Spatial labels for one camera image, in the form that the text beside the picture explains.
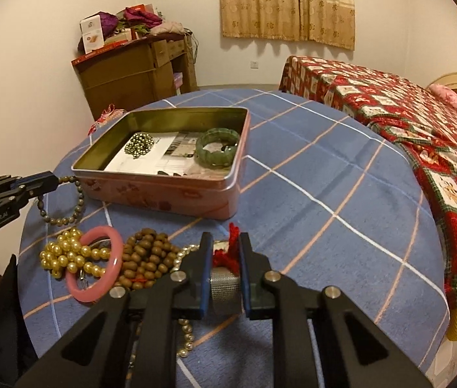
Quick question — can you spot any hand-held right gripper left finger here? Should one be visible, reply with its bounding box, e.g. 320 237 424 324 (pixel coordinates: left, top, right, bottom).
14 232 215 388

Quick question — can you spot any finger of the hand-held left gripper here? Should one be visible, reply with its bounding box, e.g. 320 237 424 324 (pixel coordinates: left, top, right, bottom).
0 173 57 197
8 181 60 211

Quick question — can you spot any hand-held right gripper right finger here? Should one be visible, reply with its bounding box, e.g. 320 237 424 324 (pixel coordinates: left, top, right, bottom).
239 232 435 388

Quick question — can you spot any red knotted cord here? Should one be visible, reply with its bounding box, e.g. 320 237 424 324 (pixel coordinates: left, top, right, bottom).
212 222 242 277

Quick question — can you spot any silver pearl necklace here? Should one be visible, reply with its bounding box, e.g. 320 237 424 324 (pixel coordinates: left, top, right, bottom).
172 244 202 358

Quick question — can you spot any brown wooden bead necklace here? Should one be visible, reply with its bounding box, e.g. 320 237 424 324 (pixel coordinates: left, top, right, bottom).
109 228 186 292

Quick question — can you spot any gold pearl necklace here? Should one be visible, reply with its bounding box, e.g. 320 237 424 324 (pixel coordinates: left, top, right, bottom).
39 227 112 279

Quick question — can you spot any pink bangle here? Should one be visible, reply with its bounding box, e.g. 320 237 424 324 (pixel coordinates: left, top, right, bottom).
64 226 125 303

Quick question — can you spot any pink tin box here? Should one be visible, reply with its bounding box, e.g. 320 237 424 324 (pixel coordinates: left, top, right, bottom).
71 106 251 220

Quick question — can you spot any blue checked tablecloth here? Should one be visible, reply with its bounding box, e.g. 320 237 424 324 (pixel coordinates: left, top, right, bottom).
18 88 451 388

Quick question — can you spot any pile of colourful clothes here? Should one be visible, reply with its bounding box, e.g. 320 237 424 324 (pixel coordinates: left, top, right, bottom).
87 104 128 138

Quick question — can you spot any printed paper leaflet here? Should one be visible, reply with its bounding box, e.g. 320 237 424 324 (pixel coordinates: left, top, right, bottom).
103 131 209 176

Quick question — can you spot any brown wooden desk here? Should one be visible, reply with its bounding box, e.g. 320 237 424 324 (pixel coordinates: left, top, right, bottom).
71 32 200 122

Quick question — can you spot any flat red box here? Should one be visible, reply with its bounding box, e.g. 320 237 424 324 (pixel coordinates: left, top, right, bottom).
71 42 132 67

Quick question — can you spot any white printed box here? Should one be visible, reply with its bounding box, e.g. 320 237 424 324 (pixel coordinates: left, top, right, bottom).
80 14 106 54

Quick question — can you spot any cream box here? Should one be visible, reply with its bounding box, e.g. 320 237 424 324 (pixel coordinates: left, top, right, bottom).
105 30 138 46

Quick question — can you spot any purple cloth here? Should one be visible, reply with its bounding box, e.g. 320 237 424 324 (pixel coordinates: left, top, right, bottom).
98 11 121 39

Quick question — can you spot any magenta cloth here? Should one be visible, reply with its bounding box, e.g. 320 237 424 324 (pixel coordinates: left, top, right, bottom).
123 7 162 27

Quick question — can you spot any orange red box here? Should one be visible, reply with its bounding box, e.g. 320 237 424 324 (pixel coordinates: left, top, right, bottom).
125 3 156 15

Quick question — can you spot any pink quilted cloth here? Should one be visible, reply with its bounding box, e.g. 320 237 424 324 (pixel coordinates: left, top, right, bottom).
150 21 186 37

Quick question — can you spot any bed with red quilt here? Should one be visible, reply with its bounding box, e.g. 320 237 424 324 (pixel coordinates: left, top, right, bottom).
279 54 457 340

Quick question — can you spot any pink pillow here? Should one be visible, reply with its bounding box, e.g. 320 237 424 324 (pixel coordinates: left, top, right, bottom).
429 83 457 130

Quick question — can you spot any beige patterned curtain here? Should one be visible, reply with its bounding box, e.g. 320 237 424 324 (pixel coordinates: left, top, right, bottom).
218 0 356 51

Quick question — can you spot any cream bed headboard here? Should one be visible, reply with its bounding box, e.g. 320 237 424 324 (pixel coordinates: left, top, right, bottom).
425 54 457 110

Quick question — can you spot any dark metallic bead bracelet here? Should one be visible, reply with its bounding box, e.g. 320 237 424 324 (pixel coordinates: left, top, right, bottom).
125 131 155 156

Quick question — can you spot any green jade bracelet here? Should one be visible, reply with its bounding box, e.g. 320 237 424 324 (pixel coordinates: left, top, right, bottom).
195 128 239 167

